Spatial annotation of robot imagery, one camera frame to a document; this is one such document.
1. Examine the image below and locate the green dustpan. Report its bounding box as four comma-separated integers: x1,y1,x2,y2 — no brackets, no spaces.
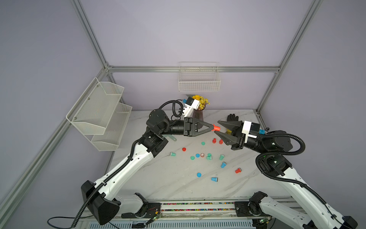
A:
165,135,177,142

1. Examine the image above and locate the red stamp cluster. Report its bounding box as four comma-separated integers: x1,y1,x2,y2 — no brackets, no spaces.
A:
212,125,220,131

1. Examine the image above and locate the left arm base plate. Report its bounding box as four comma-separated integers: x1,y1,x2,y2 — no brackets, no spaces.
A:
121,203,162,219

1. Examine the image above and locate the black yellow work glove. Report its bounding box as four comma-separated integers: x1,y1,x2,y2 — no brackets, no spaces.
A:
226,114,239,135

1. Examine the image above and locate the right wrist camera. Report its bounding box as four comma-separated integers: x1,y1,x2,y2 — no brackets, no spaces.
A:
241,121,265,138

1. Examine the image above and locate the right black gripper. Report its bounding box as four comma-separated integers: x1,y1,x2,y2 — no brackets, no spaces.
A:
216,122,269,156

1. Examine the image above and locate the upper white mesh shelf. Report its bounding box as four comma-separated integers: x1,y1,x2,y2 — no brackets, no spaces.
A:
66,78,124,135

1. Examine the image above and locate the white mesh shelf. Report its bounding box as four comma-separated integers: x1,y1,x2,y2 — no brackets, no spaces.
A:
66,78,124,135
91,103,132,151

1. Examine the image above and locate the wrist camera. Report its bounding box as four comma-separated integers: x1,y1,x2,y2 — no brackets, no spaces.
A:
183,97,200,118
241,121,265,138

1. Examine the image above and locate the yellow flower bouquet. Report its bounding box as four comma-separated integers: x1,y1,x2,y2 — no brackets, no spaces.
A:
193,95,210,110

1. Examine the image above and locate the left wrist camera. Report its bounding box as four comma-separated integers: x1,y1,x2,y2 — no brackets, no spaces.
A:
183,97,200,118

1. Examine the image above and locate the dark glass vase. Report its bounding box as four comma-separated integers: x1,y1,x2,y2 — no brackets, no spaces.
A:
192,110,204,121

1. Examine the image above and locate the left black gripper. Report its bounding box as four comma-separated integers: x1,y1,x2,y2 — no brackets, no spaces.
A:
159,118,212,138

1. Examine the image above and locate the lower white mesh shelf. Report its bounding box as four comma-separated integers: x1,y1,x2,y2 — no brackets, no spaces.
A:
91,103,132,151

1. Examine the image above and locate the white wire wall basket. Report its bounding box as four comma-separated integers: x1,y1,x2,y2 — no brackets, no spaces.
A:
178,62,221,93

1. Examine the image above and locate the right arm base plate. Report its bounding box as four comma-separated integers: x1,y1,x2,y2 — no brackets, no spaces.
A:
234,201,269,217

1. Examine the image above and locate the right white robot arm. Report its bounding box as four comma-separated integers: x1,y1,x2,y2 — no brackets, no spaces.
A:
216,121,358,229

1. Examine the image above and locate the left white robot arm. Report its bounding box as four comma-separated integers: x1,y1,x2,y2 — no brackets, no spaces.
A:
71,98,220,228

